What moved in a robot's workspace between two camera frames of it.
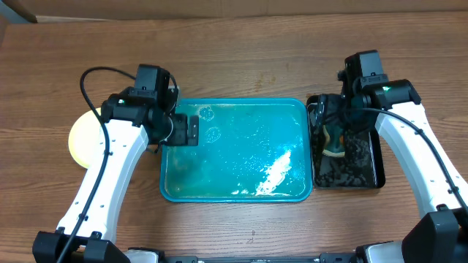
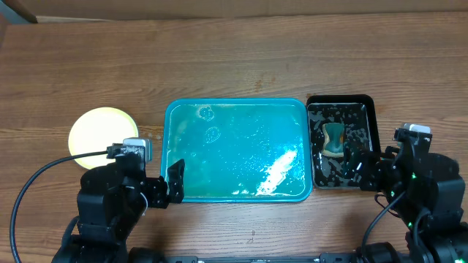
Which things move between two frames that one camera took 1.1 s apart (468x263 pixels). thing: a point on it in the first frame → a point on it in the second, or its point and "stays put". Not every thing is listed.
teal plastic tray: x=249 y=150 stays put
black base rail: x=321 y=258 stays put
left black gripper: x=180 y=136 → x=161 y=195
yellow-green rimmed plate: x=84 y=138 stays put
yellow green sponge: x=336 y=145 stays put
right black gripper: x=328 y=114 → x=377 y=166
